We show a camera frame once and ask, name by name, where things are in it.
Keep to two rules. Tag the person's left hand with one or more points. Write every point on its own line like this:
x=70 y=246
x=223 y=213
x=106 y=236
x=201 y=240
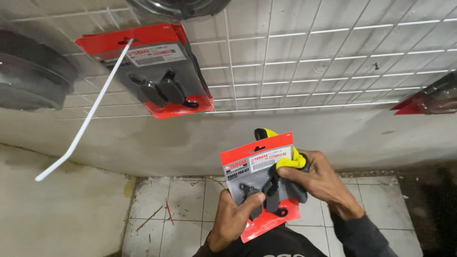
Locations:
x=228 y=221

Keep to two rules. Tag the person's right hand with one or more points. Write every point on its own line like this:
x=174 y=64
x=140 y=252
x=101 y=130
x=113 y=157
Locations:
x=323 y=185

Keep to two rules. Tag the person's right fingers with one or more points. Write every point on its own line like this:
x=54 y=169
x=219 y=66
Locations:
x=296 y=174

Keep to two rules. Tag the yellow and grey cloth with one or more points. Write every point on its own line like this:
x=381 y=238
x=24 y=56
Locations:
x=290 y=162

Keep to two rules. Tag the red grey brake pad packet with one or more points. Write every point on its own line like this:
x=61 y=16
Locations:
x=257 y=167

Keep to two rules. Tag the person's black shirt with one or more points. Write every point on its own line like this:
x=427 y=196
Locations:
x=275 y=244

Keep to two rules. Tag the red stick scrap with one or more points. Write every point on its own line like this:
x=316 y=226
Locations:
x=169 y=212

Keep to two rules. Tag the brown stick scrap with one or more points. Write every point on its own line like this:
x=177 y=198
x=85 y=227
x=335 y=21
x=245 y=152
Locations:
x=150 y=217

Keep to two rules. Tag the red plastic-wrapped packet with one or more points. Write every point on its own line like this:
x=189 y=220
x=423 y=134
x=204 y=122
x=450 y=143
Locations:
x=432 y=96

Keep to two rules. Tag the red packets behind hanging packet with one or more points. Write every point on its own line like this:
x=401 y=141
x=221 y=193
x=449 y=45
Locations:
x=194 y=53

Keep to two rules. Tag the hanging red brake pad packet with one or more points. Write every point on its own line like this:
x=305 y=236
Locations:
x=160 y=71

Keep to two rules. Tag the black wrapped round part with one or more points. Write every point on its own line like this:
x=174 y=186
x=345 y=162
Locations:
x=182 y=7

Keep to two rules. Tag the white display hook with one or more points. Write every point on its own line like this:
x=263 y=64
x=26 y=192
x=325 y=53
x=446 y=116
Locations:
x=93 y=107

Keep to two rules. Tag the black plastic-wrapped tyre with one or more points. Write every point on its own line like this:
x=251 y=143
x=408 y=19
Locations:
x=32 y=71

